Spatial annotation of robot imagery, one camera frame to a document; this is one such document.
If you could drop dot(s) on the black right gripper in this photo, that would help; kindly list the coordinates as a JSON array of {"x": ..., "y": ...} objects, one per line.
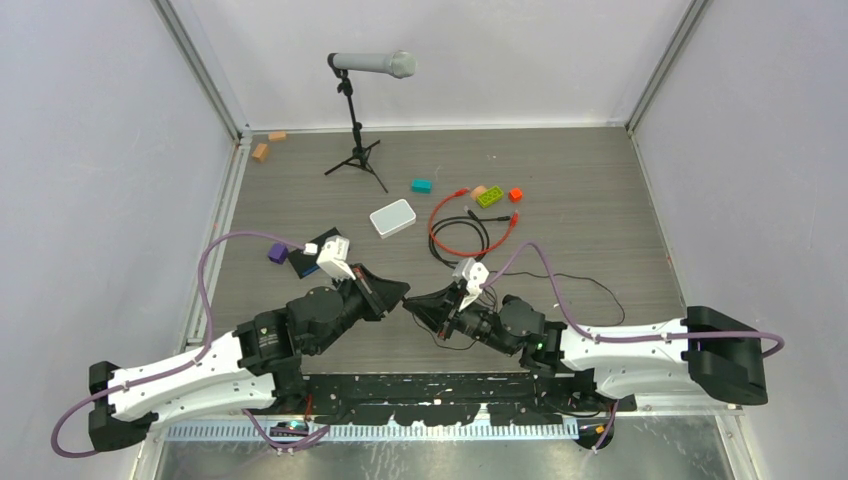
[{"x": 440, "y": 308}]

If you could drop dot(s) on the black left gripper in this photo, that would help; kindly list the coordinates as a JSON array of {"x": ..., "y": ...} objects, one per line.
[{"x": 379, "y": 295}]

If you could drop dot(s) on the white router box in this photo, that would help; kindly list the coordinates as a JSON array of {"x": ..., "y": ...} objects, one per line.
[{"x": 393, "y": 218}]

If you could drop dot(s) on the black network switch blue ports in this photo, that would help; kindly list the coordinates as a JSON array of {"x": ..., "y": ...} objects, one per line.
[{"x": 303, "y": 261}]

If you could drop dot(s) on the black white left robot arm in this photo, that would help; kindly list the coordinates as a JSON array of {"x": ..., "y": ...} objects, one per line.
[{"x": 255, "y": 366}]

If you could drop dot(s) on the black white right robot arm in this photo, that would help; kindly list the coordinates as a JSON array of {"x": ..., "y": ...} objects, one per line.
[{"x": 706, "y": 351}]

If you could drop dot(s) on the purple toy block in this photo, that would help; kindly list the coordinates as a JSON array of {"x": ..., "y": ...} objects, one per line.
[{"x": 278, "y": 253}]

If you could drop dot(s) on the teal toy block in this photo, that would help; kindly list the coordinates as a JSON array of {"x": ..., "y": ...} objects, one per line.
[{"x": 421, "y": 186}]

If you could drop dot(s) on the green lego brick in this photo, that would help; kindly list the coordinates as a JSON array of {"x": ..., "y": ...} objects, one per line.
[{"x": 490, "y": 197}]

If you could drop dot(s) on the peach toy block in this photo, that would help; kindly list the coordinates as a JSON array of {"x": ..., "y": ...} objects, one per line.
[{"x": 477, "y": 192}]

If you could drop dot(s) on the orange toy block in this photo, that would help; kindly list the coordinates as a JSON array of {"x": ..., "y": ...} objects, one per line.
[{"x": 515, "y": 195}]

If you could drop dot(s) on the black microphone tripod stand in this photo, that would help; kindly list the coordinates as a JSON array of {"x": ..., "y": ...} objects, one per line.
[{"x": 360, "y": 153}]

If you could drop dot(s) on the grey microphone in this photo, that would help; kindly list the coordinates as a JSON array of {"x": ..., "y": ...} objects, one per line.
[{"x": 398, "y": 64}]

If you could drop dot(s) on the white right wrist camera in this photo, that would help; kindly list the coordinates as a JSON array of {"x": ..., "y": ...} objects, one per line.
[{"x": 470, "y": 275}]

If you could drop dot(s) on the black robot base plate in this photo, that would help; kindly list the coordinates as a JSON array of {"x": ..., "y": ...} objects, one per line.
[{"x": 510, "y": 399}]

